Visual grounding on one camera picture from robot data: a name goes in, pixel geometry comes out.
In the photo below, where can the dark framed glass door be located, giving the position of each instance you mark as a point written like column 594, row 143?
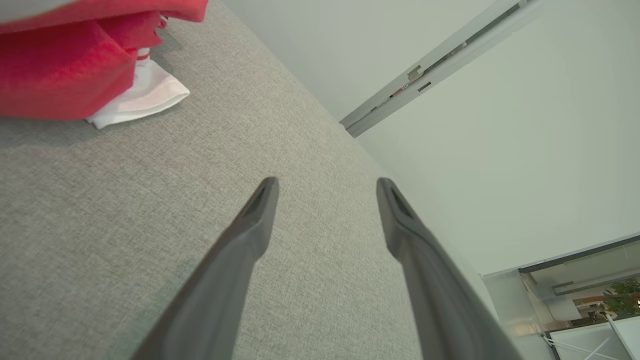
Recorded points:
column 575, row 256

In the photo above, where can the green potted plant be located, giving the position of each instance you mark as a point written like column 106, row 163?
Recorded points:
column 625, row 297

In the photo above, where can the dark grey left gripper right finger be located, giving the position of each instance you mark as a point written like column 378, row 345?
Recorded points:
column 440, row 300

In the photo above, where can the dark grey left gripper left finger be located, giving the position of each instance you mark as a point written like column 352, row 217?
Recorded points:
column 220, row 290

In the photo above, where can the red and white garment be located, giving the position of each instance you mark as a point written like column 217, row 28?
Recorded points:
column 60, row 75

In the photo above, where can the grey wall partition rail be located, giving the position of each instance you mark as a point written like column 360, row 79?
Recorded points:
column 400, row 95

